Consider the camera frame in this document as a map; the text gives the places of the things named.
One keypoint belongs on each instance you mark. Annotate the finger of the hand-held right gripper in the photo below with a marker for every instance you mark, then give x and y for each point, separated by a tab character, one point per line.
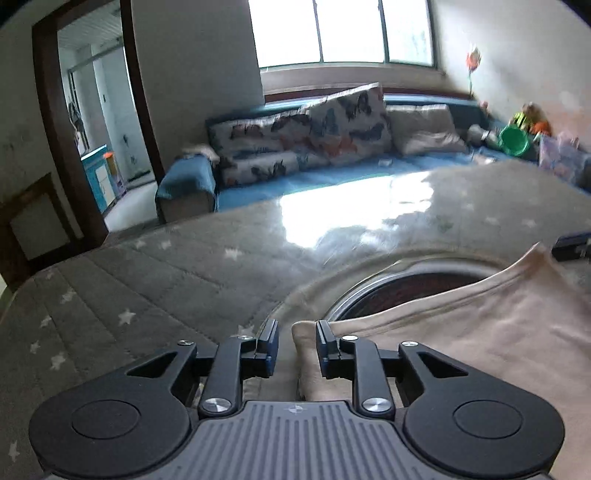
572	249

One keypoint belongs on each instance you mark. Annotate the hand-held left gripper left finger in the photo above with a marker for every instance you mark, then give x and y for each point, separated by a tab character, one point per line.
274	346

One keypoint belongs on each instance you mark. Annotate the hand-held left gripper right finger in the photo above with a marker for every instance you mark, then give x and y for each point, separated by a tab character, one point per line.
323	355

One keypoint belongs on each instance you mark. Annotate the cream sweatshirt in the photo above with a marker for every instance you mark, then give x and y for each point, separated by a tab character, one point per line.
461	323

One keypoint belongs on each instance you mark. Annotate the clear plastic storage box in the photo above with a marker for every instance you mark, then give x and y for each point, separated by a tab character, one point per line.
563	161

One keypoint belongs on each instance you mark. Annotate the round black induction cooktop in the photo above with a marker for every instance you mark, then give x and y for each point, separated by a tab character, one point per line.
415	286

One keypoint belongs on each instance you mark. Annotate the green plastic basin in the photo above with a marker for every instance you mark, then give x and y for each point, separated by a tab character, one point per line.
515	141

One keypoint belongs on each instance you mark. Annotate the orange plush toy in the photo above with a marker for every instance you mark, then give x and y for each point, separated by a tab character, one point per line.
541	127

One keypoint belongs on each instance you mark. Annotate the teddy bear toy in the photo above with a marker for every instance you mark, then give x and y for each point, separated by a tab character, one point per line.
524	115

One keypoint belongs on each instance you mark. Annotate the grey plush cloth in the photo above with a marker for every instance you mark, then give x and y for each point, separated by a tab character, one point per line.
482	134

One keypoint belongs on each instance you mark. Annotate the grey quilted star table cover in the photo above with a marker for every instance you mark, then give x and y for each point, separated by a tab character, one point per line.
138	277

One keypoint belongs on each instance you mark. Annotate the small pink plush toy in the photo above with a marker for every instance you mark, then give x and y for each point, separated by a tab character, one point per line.
484	105

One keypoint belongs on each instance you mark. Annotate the long butterfly print cushion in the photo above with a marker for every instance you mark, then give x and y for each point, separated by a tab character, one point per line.
263	168
258	131

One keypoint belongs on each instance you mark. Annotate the teal sofa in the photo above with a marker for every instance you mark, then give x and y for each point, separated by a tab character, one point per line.
346	177

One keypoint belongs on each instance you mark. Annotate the beige cushion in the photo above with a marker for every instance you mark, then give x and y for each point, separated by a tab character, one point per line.
425	129

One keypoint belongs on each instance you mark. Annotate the beige folded cloth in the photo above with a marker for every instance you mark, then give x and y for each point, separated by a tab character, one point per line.
198	152

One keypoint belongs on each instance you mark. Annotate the colourful pinwheel toy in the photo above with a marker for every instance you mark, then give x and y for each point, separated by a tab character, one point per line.
473	60

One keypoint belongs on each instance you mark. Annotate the square butterfly print cushion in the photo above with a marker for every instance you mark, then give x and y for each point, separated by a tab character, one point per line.
351	120

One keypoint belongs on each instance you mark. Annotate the blue white cabinet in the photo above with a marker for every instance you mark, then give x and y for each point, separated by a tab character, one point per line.
99	180

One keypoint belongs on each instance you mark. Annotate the dark wooden console table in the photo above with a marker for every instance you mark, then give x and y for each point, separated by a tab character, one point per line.
14	203

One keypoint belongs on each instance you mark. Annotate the grey hanging cloth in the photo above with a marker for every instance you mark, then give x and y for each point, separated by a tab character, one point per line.
75	120

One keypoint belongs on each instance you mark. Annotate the green framed window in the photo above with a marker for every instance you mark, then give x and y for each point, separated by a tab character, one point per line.
341	30

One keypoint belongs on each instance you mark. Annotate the dark wooden door frame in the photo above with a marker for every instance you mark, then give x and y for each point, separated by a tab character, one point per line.
51	115

